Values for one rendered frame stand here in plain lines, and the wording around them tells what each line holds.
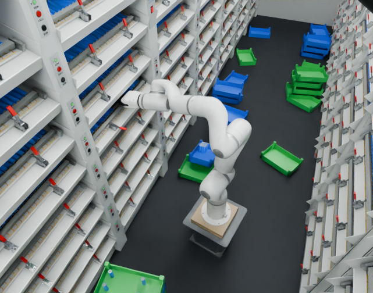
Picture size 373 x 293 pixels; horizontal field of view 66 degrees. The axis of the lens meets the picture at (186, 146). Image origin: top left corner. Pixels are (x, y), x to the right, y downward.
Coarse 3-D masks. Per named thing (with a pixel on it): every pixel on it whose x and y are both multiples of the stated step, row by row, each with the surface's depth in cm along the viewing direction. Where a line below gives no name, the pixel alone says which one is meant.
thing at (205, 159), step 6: (198, 144) 262; (210, 150) 266; (192, 156) 241; (198, 156) 253; (204, 156) 254; (210, 156) 255; (192, 162) 243; (198, 162) 241; (204, 162) 239; (210, 162) 237
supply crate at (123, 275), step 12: (108, 264) 140; (108, 276) 143; (120, 276) 143; (132, 276) 143; (144, 276) 142; (156, 276) 138; (96, 288) 135; (120, 288) 139; (132, 288) 139; (144, 288) 139; (156, 288) 139
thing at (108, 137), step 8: (144, 80) 175; (152, 80) 175; (144, 88) 175; (112, 112) 157; (128, 112) 160; (120, 120) 155; (128, 120) 161; (104, 136) 147; (112, 136) 148; (96, 144) 142; (104, 144) 144
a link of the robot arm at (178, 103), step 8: (160, 80) 141; (168, 80) 141; (152, 88) 144; (160, 88) 143; (168, 88) 136; (176, 88) 138; (168, 96) 135; (176, 96) 134; (184, 96) 130; (192, 96) 128; (176, 104) 131; (184, 104) 127; (176, 112) 135; (184, 112) 130
